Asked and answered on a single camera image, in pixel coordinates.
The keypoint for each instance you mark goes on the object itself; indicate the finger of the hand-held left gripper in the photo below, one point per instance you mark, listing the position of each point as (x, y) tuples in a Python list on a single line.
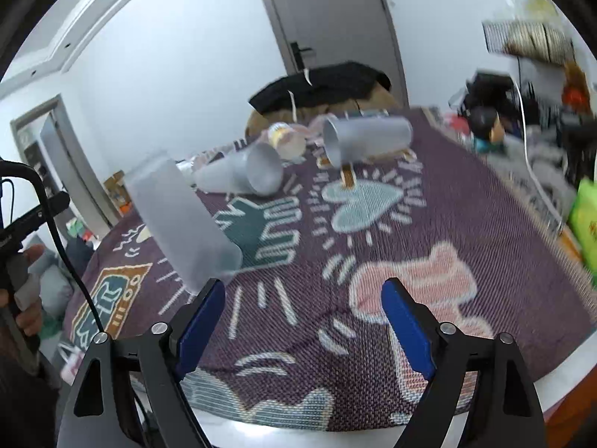
[(44, 209)]

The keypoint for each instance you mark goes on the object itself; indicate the orange object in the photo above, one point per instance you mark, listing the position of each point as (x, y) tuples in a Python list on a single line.
[(576, 88)]

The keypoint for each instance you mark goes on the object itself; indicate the small clear cup yellow contents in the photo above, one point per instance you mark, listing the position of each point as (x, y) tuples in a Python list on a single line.
[(284, 139)]

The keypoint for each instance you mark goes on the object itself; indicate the green packet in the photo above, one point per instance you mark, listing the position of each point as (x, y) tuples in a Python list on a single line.
[(585, 219)]

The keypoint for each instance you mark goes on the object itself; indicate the grey cloth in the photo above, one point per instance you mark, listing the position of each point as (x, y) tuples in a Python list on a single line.
[(536, 170)]

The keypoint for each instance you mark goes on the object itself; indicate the frosted translucent plastic cup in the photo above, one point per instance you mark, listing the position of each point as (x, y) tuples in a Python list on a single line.
[(182, 224), (233, 172), (373, 137)]

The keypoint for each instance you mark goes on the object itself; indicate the white curled strip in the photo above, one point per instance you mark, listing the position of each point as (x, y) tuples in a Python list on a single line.
[(294, 102)]

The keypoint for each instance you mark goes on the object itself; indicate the toy figure with black cap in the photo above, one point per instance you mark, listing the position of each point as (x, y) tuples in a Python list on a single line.
[(485, 123)]

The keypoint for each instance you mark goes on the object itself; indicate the purple printed blanket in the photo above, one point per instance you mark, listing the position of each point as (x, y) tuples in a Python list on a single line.
[(466, 224)]

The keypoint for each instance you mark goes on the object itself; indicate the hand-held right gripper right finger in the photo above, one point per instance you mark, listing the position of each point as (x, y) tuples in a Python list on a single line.
[(408, 331)]

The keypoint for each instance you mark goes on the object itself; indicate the person's left forearm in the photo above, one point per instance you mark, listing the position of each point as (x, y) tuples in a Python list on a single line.
[(21, 406)]

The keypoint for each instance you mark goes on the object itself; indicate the brown cushion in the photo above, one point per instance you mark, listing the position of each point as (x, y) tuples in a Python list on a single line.
[(326, 113)]

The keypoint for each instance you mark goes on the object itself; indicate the black cloth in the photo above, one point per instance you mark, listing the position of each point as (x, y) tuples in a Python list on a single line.
[(322, 85)]

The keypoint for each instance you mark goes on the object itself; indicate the grey door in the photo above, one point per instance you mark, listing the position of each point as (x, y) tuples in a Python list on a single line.
[(345, 23)]

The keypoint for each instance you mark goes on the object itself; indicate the black box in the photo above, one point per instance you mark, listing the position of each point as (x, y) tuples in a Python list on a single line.
[(489, 86)]

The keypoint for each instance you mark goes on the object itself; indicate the cardboard box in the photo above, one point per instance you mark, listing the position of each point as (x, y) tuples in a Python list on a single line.
[(117, 193)]

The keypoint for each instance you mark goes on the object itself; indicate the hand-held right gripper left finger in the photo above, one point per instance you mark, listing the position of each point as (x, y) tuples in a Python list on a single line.
[(201, 329)]

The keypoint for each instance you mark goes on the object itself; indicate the grey doorway frame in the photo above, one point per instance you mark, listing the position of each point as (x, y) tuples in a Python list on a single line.
[(28, 130)]

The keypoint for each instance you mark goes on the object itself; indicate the person's left hand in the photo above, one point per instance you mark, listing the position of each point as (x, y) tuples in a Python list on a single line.
[(27, 319)]

